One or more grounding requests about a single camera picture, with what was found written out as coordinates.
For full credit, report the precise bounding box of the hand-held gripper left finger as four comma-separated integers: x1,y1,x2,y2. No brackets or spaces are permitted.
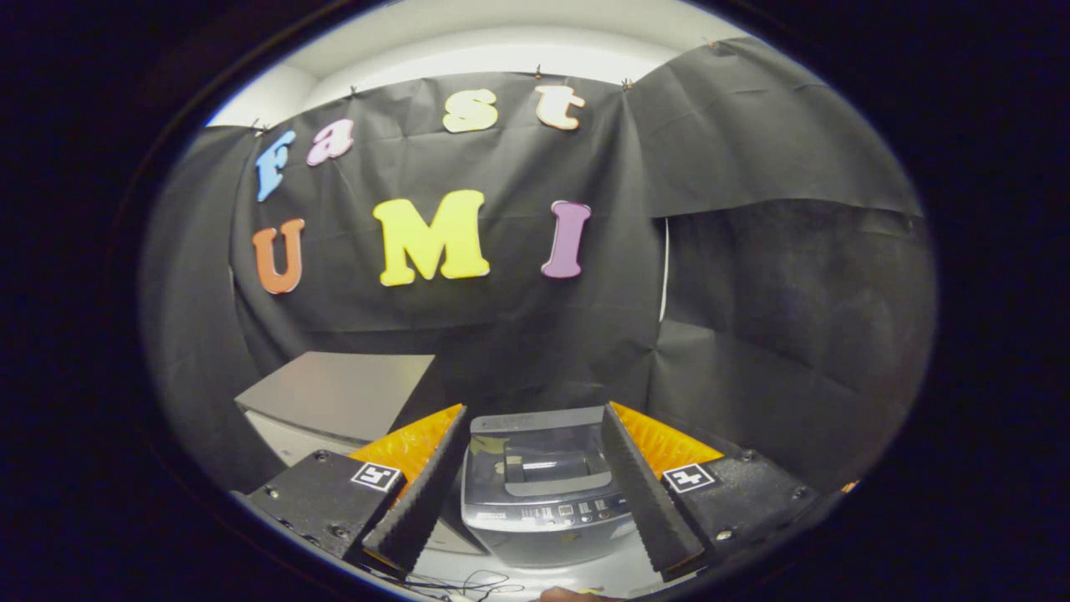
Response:
242,404,471,576

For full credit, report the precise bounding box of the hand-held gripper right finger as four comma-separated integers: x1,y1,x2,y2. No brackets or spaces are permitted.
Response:
602,401,824,578

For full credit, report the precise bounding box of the grey washing machine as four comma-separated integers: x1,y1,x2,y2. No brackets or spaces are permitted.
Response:
461,407,670,569

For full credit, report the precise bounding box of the black backdrop cloth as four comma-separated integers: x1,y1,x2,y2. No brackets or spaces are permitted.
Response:
138,38,937,503

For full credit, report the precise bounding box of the thin floor cable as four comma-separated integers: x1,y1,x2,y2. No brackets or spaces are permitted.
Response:
400,569,527,602

